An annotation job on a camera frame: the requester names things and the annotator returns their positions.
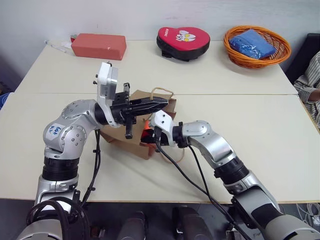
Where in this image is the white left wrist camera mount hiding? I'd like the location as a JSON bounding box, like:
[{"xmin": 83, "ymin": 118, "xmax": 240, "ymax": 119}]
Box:
[{"xmin": 93, "ymin": 61, "xmax": 121, "ymax": 129}]

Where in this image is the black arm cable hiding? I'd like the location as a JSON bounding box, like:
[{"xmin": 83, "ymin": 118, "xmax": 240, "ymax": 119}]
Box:
[
  {"xmin": 186, "ymin": 143, "xmax": 251, "ymax": 240},
  {"xmin": 25, "ymin": 128, "xmax": 103, "ymax": 240}
]

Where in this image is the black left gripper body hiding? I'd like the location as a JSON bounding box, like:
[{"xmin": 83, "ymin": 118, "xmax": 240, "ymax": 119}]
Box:
[{"xmin": 109, "ymin": 82, "xmax": 138, "ymax": 140}]

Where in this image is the red foam brick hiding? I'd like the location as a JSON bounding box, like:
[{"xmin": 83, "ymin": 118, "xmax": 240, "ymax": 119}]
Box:
[{"xmin": 70, "ymin": 33, "xmax": 127, "ymax": 61}]

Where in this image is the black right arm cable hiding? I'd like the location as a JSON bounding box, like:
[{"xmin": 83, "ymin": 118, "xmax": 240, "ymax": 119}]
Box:
[{"xmin": 186, "ymin": 143, "xmax": 251, "ymax": 240}]

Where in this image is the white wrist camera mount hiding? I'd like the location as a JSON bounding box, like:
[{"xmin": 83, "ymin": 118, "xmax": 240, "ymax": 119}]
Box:
[
  {"xmin": 93, "ymin": 61, "xmax": 121, "ymax": 129},
  {"xmin": 148, "ymin": 110, "xmax": 176, "ymax": 146}
]

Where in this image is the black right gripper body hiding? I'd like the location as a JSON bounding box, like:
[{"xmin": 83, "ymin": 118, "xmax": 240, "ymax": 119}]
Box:
[{"xmin": 152, "ymin": 126, "xmax": 174, "ymax": 148}]

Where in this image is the black chair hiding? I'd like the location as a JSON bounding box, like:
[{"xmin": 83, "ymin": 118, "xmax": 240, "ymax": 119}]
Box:
[{"xmin": 284, "ymin": 32, "xmax": 320, "ymax": 86}]

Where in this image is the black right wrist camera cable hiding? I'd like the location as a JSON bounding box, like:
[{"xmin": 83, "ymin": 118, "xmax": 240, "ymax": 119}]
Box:
[{"xmin": 154, "ymin": 126, "xmax": 242, "ymax": 240}]

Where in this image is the orange red plush toy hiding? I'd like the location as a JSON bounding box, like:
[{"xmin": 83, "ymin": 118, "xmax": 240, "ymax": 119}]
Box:
[{"xmin": 140, "ymin": 119, "xmax": 155, "ymax": 144}]

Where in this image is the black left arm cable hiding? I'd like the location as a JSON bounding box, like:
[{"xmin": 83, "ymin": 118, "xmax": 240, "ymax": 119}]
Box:
[{"xmin": 25, "ymin": 128, "xmax": 103, "ymax": 240}]

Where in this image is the dark rounded shape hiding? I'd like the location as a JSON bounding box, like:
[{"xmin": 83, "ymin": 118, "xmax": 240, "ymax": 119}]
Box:
[
  {"xmin": 171, "ymin": 205, "xmax": 209, "ymax": 240},
  {"xmin": 116, "ymin": 210, "xmax": 147, "ymax": 240}
]

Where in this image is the white cable bundle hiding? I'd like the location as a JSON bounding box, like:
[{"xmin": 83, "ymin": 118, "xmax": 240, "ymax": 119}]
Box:
[{"xmin": 296, "ymin": 202, "xmax": 320, "ymax": 226}]

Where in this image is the person in striped shirt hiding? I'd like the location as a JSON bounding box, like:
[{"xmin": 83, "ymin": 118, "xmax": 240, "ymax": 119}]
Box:
[{"xmin": 293, "ymin": 50, "xmax": 320, "ymax": 121}]

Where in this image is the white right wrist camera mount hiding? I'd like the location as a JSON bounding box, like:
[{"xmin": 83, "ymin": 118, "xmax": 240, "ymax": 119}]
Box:
[{"xmin": 148, "ymin": 110, "xmax": 176, "ymax": 146}]

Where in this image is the blue folded cloth bag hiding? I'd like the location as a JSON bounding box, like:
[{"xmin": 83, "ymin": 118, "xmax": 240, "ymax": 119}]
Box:
[{"xmin": 229, "ymin": 28, "xmax": 276, "ymax": 60}]

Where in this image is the orange wicker basket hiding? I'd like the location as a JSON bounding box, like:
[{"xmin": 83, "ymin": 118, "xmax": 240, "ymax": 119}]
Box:
[{"xmin": 223, "ymin": 25, "xmax": 292, "ymax": 69}]

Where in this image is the red heart-shaped boxing pad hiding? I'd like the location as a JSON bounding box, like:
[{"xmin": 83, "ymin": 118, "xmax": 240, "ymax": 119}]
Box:
[{"xmin": 156, "ymin": 25, "xmax": 211, "ymax": 62}]

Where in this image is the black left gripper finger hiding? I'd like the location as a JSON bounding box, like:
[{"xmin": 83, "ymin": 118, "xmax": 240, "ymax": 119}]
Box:
[
  {"xmin": 129, "ymin": 102, "xmax": 168, "ymax": 118},
  {"xmin": 128, "ymin": 95, "xmax": 168, "ymax": 109}
]

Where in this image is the white handwritten label sticker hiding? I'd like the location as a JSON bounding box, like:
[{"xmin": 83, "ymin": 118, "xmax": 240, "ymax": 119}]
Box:
[{"xmin": 47, "ymin": 123, "xmax": 64, "ymax": 139}]

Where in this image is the brown paper bag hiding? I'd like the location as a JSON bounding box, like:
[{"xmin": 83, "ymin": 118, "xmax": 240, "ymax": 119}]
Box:
[{"xmin": 99, "ymin": 87, "xmax": 186, "ymax": 165}]

